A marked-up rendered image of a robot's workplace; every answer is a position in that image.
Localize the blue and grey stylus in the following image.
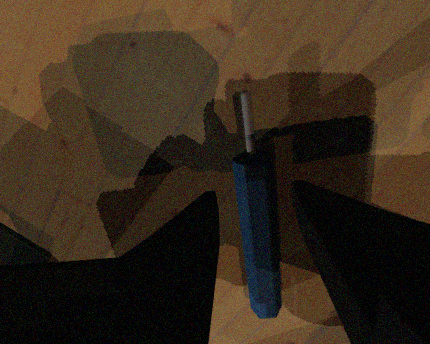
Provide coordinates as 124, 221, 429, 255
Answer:
232, 91, 282, 319

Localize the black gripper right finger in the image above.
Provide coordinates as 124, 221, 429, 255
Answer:
291, 180, 430, 344

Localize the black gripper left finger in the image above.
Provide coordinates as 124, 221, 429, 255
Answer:
0, 191, 220, 344

